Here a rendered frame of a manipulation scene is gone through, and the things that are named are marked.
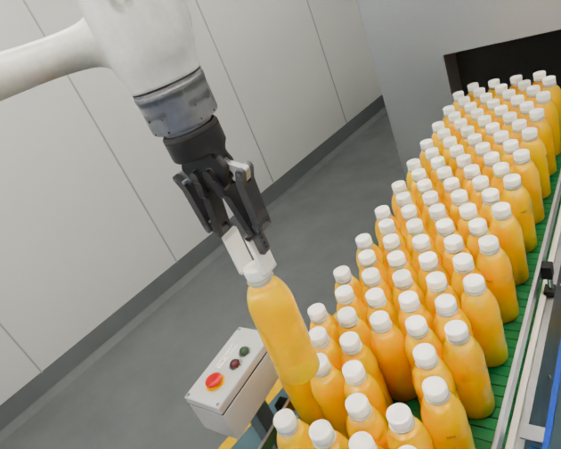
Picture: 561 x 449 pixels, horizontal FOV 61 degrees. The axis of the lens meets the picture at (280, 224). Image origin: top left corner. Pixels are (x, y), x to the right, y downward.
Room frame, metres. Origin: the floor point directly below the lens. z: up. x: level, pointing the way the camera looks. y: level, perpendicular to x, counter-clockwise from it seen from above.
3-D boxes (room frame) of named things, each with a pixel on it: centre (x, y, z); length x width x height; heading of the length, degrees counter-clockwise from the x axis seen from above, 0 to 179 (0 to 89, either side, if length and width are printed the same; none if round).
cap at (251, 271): (0.61, 0.06, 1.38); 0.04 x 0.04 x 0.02
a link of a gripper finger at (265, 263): (0.59, 0.04, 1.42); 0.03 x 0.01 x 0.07; 136
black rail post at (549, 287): (0.81, -0.51, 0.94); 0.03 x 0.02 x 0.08; 136
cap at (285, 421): (0.59, 0.13, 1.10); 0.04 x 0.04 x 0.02
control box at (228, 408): (0.79, 0.21, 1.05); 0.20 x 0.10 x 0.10; 136
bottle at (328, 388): (0.68, 0.04, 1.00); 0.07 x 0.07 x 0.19
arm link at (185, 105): (0.61, 0.06, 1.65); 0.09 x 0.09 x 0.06
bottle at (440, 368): (0.60, -0.14, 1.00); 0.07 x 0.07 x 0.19
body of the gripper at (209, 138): (0.61, 0.06, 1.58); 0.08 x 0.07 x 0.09; 46
